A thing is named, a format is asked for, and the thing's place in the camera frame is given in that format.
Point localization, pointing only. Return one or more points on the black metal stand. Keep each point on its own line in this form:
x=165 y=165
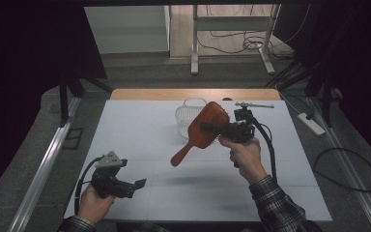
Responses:
x=327 y=103
x=63 y=103

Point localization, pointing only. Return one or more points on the aluminium floor rail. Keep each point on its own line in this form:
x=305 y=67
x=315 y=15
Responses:
x=348 y=161
x=42 y=175

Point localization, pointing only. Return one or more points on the person's right hand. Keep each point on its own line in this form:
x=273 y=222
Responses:
x=248 y=158

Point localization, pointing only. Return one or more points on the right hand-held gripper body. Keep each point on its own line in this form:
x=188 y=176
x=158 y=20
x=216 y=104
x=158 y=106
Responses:
x=240 y=132

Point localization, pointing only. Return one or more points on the white plastic basket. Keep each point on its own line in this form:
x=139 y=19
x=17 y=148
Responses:
x=183 y=117

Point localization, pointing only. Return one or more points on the white cabinet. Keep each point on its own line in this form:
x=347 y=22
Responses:
x=125 y=29

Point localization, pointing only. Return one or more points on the black floor frame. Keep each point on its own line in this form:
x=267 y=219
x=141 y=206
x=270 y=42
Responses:
x=73 y=138

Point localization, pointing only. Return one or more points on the white desk frame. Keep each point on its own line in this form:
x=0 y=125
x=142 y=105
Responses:
x=232 y=23

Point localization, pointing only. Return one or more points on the white table mat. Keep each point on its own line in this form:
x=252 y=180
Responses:
x=190 y=196

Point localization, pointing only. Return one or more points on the person's left hand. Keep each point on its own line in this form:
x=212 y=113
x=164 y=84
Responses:
x=93 y=204

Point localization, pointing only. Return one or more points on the white power strip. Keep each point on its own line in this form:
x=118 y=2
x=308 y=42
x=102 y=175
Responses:
x=310 y=124

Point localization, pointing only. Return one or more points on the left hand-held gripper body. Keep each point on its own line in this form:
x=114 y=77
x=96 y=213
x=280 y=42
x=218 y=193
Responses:
x=109 y=180

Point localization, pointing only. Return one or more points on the brown wooden hairbrush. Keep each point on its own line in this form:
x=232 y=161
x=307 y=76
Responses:
x=209 y=116

